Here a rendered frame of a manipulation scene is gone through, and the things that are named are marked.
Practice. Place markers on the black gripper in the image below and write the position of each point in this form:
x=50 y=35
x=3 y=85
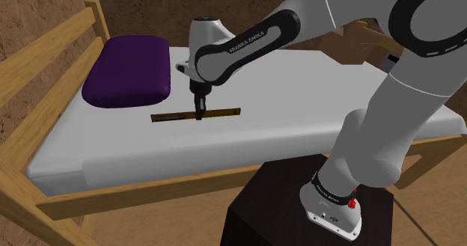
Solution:
x=200 y=89

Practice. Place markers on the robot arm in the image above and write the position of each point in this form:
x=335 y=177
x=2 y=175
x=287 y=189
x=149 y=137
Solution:
x=397 y=103

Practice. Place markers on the long flat brown bar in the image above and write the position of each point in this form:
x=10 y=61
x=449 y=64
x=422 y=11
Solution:
x=219 y=113

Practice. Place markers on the purple pillow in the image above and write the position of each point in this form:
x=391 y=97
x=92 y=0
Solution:
x=127 y=70

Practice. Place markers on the wooden bed with white mattress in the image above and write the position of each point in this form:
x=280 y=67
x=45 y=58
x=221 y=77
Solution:
x=277 y=103

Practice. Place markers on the dark robot stand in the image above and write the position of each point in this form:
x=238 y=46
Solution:
x=277 y=205

